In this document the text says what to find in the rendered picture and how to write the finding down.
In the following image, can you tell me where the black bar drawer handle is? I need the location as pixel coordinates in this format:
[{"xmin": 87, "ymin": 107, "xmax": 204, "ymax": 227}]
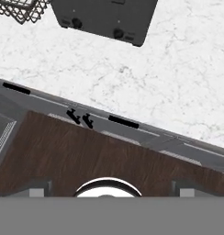
[
  {"xmin": 2, "ymin": 82, "xmax": 31, "ymax": 95},
  {"xmin": 107, "ymin": 114, "xmax": 140, "ymax": 129}
]

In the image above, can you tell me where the grey drawer front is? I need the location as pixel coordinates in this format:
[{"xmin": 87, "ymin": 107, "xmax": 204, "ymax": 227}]
[
  {"xmin": 159, "ymin": 134, "xmax": 224, "ymax": 176},
  {"xmin": 66, "ymin": 98, "xmax": 182, "ymax": 151},
  {"xmin": 0, "ymin": 76, "xmax": 75, "ymax": 115}
]

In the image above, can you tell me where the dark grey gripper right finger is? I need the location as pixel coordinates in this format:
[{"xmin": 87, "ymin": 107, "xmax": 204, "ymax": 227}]
[{"xmin": 171, "ymin": 179, "xmax": 221, "ymax": 197}]

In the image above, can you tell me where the dark wire basket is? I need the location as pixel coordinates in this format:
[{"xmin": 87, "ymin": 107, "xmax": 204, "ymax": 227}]
[{"xmin": 0, "ymin": 0, "xmax": 51, "ymax": 26}]

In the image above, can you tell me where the black cupboard door handle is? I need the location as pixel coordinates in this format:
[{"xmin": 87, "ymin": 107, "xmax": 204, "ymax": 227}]
[
  {"xmin": 82, "ymin": 113, "xmax": 95, "ymax": 129},
  {"xmin": 65, "ymin": 107, "xmax": 82, "ymax": 126}
]

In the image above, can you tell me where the grey cupboard door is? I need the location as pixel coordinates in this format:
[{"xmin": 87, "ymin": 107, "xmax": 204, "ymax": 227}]
[{"xmin": 0, "ymin": 91, "xmax": 29, "ymax": 175}]

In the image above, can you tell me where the white round thing, black rim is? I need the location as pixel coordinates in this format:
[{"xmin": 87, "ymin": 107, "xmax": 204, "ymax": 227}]
[{"xmin": 73, "ymin": 176, "xmax": 142, "ymax": 197}]

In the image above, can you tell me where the dark grey toaster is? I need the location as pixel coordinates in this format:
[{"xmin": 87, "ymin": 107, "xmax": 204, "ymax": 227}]
[{"xmin": 50, "ymin": 0, "xmax": 159, "ymax": 48}]

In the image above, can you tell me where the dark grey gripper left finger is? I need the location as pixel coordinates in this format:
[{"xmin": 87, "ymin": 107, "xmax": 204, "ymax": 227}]
[{"xmin": 6, "ymin": 179, "xmax": 53, "ymax": 197}]

